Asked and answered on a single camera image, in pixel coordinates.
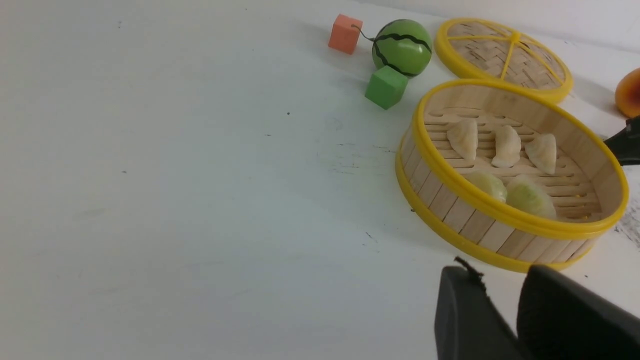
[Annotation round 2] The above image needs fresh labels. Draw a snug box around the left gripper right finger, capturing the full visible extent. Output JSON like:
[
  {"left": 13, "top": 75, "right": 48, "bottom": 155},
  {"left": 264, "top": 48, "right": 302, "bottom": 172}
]
[{"left": 516, "top": 265, "right": 640, "bottom": 360}]

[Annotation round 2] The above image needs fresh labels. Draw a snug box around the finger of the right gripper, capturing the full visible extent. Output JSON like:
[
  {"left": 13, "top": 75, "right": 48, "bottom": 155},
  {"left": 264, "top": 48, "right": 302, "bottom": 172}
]
[{"left": 604, "top": 116, "right": 640, "bottom": 166}]

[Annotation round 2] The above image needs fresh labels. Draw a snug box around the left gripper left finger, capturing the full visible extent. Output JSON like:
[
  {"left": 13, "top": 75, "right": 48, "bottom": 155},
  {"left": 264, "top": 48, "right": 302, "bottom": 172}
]
[{"left": 434, "top": 256, "right": 523, "bottom": 360}]

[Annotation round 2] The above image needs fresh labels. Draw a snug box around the white dumpling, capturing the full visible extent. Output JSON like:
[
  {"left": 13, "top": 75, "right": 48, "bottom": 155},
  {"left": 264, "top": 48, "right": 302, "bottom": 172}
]
[
  {"left": 491, "top": 125, "right": 522, "bottom": 168},
  {"left": 446, "top": 118, "right": 479, "bottom": 162},
  {"left": 525, "top": 133, "right": 557, "bottom": 175}
]

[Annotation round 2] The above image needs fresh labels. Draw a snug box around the green dumpling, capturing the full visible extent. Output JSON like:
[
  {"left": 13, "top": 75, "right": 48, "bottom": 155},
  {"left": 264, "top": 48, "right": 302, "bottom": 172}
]
[
  {"left": 505, "top": 174, "right": 557, "bottom": 220},
  {"left": 464, "top": 171, "right": 508, "bottom": 203}
]

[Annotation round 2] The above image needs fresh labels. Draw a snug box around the yellow rimmed bamboo steamer tray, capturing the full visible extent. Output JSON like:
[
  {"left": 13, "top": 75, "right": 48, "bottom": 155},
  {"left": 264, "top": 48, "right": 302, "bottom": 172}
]
[{"left": 395, "top": 79, "right": 630, "bottom": 273}]

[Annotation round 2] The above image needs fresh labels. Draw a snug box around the yellow woven steamer lid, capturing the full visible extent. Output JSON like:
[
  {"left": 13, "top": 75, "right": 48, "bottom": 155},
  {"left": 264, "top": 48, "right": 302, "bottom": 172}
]
[{"left": 434, "top": 17, "right": 574, "bottom": 104}]

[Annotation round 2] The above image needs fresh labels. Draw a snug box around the orange toy pear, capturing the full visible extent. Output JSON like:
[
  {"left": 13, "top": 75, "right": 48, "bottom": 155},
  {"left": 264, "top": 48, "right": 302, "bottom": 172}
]
[{"left": 614, "top": 68, "right": 640, "bottom": 118}]

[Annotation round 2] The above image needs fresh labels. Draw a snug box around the green toy watermelon ball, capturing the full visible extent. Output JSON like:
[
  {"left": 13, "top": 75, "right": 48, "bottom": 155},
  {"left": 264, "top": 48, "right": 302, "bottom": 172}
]
[{"left": 352, "top": 19, "right": 434, "bottom": 79}]

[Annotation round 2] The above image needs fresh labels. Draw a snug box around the green foam cube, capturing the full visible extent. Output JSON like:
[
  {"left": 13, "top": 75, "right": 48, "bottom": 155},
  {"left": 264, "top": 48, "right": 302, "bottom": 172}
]
[{"left": 365, "top": 65, "right": 409, "bottom": 110}]

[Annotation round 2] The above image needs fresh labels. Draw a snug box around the orange foam cube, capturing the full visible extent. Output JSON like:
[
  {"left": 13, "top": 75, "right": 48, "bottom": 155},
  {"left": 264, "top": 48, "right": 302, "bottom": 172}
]
[{"left": 327, "top": 13, "right": 363, "bottom": 55}]

